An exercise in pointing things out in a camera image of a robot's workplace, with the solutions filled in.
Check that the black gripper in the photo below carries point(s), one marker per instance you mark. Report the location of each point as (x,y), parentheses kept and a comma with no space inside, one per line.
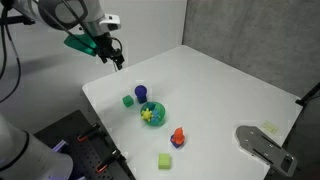
(105,43)

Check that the yellow spiky toy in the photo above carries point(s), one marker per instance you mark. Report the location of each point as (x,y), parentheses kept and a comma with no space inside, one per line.
(146,114)

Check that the grey white robot base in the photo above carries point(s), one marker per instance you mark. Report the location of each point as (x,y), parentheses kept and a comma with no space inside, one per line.
(30,153)

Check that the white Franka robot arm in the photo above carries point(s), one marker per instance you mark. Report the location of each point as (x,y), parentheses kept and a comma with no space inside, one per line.
(66,11)

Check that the purple ball toy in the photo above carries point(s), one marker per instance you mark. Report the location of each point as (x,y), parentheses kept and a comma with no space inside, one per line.
(140,90)

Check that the teal toy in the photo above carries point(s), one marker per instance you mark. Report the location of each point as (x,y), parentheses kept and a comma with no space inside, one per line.
(150,106)

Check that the blue spiky toy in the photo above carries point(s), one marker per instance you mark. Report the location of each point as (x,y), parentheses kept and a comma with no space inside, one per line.
(155,115)

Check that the green bowl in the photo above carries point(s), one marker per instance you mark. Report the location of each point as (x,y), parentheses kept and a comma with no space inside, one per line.
(159,117)

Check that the orange toy figure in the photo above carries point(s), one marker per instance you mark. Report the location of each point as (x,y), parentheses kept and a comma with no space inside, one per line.
(179,135)

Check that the green cube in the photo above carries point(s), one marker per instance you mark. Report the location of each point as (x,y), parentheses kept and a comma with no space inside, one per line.
(128,101)

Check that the dark blue small block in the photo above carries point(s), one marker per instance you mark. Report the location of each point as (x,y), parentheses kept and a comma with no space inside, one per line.
(142,99)

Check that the black orange clamp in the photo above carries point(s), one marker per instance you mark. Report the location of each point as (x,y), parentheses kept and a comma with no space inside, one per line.
(110,161)
(89,132)

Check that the black perforated board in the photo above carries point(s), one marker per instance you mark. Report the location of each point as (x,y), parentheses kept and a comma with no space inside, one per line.
(80,153)

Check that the blue flat block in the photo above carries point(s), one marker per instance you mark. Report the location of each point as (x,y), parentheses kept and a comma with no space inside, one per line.
(175,143)

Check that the light green block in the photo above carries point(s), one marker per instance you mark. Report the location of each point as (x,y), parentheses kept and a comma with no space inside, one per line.
(164,161)

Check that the yellow sticky note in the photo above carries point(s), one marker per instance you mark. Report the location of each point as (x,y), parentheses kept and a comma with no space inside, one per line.
(270,127)

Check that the grey metal plate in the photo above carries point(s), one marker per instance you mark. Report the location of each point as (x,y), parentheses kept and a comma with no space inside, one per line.
(263,148)

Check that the black tripod leg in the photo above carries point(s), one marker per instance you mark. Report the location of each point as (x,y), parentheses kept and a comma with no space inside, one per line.
(308,95)

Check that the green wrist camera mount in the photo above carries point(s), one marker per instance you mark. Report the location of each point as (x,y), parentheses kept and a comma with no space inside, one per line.
(80,43)

